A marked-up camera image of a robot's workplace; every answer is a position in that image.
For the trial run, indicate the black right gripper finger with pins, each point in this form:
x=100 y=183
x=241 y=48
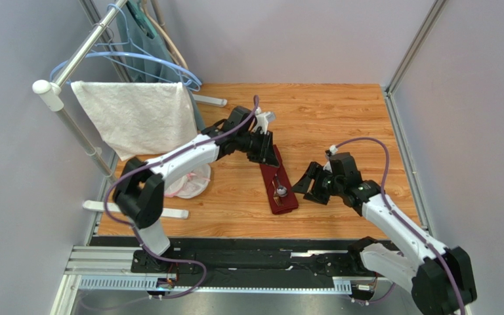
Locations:
x=317 y=196
x=310 y=175

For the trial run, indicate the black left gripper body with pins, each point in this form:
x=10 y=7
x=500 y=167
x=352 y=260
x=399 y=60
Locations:
x=257 y=146

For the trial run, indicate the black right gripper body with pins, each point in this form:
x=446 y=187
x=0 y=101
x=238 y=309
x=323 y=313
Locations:
x=317 y=184

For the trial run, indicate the wooden handled spoon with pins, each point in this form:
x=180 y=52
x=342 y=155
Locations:
x=282 y=190

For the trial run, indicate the dark red cloth napkin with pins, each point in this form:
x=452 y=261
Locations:
x=281 y=198

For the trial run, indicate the wooden handled fork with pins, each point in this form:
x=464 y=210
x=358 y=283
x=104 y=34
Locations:
x=276 y=196

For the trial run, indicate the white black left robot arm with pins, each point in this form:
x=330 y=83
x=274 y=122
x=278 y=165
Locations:
x=140 y=191

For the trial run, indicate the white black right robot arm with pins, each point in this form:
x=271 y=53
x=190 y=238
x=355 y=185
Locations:
x=409 y=236

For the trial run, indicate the white mesh laundry bag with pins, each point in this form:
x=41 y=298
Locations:
x=191 y=184

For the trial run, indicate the white towel on rack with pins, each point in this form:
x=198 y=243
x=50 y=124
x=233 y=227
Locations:
x=130 y=129

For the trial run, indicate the teal garment on hanger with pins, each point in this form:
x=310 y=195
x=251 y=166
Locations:
x=166 y=88

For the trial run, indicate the beige wooden hanger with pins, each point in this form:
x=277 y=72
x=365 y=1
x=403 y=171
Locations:
x=152 y=11

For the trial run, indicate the metal clothes drying rack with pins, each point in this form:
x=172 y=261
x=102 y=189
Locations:
x=99 y=43

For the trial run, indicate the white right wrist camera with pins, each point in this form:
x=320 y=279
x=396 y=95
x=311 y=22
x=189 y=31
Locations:
x=331 y=151

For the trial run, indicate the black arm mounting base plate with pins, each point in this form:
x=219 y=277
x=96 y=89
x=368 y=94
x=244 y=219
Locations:
x=247 y=262

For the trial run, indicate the aluminium frame rail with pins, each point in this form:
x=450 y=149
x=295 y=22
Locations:
x=94 y=267

